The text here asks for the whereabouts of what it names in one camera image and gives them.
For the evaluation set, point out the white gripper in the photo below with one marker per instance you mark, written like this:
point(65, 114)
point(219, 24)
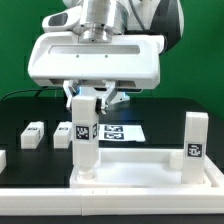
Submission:
point(128, 62)

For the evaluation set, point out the white desk top tray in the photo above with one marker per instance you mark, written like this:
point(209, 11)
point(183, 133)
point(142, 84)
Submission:
point(145, 168)

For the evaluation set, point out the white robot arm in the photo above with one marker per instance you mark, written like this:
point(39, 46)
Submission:
point(102, 19)

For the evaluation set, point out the fiducial marker sheet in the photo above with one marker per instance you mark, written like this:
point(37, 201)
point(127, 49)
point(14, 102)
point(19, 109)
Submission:
point(121, 133)

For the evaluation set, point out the white left fence block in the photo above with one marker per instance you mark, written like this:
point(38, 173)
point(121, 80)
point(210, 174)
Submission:
point(3, 162)

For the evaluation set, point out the white front fence bar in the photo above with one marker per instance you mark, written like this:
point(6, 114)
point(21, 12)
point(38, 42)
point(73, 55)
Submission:
point(84, 202)

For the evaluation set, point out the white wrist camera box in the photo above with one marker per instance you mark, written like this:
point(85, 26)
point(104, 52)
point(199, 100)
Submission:
point(63, 21)

